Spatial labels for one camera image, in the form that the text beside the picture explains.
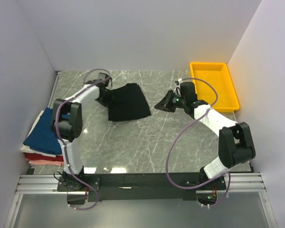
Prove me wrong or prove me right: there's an aluminium rail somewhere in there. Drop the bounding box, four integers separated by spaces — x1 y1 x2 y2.
15 173 266 194

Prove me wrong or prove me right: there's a folded white t shirt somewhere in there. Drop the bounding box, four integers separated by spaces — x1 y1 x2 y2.
20 110 44 154

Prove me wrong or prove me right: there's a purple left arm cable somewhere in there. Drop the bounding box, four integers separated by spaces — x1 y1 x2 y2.
56 68 113 211

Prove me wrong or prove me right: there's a yellow plastic bin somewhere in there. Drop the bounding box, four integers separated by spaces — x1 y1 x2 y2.
190 62 240 113

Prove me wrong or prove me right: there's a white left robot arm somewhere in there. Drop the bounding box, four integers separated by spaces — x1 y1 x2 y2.
51 69 112 191

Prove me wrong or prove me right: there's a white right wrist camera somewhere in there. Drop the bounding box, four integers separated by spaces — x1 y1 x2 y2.
175 78 183 89

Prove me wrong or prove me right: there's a folded red t shirt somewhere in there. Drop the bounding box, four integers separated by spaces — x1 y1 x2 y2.
23 152 64 162

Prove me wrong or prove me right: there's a folded blue t shirt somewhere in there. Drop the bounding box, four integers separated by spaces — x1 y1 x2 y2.
23 107 62 155

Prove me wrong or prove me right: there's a black base crossbar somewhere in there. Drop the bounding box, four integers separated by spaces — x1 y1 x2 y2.
57 172 226 201

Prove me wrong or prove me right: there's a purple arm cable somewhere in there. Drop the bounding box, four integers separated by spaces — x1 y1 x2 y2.
56 68 113 211
165 77 231 208

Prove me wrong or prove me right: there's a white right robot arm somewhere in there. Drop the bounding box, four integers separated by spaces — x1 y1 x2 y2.
154 78 256 190

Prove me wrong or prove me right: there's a black t shirt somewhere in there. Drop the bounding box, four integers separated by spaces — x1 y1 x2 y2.
108 83 151 122

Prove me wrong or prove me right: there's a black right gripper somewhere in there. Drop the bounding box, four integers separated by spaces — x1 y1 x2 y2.
154 90 186 114

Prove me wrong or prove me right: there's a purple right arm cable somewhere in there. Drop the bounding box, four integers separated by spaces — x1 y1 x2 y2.
165 77 231 208

